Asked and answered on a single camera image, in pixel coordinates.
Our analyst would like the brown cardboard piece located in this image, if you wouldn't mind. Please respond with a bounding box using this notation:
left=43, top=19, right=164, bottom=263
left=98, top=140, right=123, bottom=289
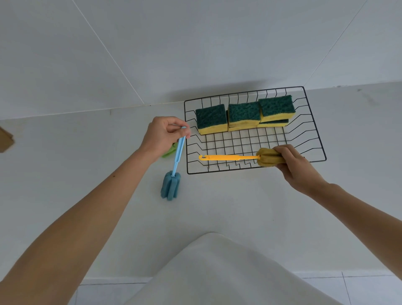
left=0, top=126, right=15, bottom=154

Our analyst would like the yellow sponge bottle brush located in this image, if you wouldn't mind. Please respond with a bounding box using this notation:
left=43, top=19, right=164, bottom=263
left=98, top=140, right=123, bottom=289
left=198, top=148, right=288, bottom=168

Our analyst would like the person's left hand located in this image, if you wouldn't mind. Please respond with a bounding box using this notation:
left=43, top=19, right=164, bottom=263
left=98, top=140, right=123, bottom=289
left=138, top=116, right=191, bottom=164

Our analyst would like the person's left forearm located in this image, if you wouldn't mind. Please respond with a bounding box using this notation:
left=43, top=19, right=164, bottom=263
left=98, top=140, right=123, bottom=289
left=0, top=148, right=157, bottom=305

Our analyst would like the blue sponge bottle brush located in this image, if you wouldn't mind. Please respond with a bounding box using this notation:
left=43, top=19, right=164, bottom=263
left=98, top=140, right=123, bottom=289
left=160, top=126, right=188, bottom=202

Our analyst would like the black wire basket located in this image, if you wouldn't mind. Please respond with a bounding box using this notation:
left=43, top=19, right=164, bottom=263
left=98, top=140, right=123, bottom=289
left=184, top=86, right=327, bottom=175

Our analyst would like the green and yellow scouring sponge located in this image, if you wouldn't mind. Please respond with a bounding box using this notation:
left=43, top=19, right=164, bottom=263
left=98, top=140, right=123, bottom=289
left=195, top=104, right=228, bottom=136
left=228, top=122, right=260, bottom=132
left=227, top=101, right=261, bottom=127
left=258, top=95, right=296, bottom=123
left=258, top=118, right=290, bottom=128

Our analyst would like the person's white shirt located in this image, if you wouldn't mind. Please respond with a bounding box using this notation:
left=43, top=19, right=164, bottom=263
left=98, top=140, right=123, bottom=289
left=123, top=232, right=347, bottom=305

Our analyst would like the person's right hand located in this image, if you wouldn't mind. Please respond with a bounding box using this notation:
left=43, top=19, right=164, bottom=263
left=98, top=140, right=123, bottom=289
left=273, top=144, right=330, bottom=197

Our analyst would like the person's right forearm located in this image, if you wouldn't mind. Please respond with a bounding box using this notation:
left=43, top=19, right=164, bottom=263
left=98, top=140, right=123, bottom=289
left=311, top=182, right=402, bottom=282

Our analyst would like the green sponge bottle brush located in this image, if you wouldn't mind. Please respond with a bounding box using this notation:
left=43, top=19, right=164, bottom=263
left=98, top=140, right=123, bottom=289
left=161, top=142, right=178, bottom=158

